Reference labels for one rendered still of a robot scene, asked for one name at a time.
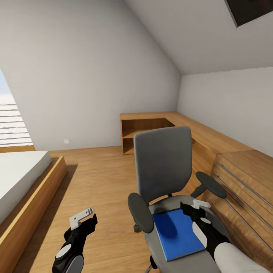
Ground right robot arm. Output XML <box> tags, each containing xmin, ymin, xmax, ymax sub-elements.
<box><xmin>180</xmin><ymin>199</ymin><xmax>270</xmax><ymax>273</ymax></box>

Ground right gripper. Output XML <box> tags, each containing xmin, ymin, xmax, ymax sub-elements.
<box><xmin>180</xmin><ymin>201</ymin><xmax>206</xmax><ymax>219</ymax></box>

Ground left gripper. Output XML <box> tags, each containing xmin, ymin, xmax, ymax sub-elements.
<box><xmin>64</xmin><ymin>214</ymin><xmax>98</xmax><ymax>241</ymax></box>

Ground folder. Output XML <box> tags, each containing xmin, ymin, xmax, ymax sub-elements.
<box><xmin>152</xmin><ymin>208</ymin><xmax>205</xmax><ymax>261</ymax></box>

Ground swivel chair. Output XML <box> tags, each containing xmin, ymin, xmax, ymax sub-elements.
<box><xmin>128</xmin><ymin>126</ymin><xmax>231</xmax><ymax>273</ymax></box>

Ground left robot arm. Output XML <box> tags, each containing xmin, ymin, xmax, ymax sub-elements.
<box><xmin>52</xmin><ymin>208</ymin><xmax>98</xmax><ymax>273</ymax></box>

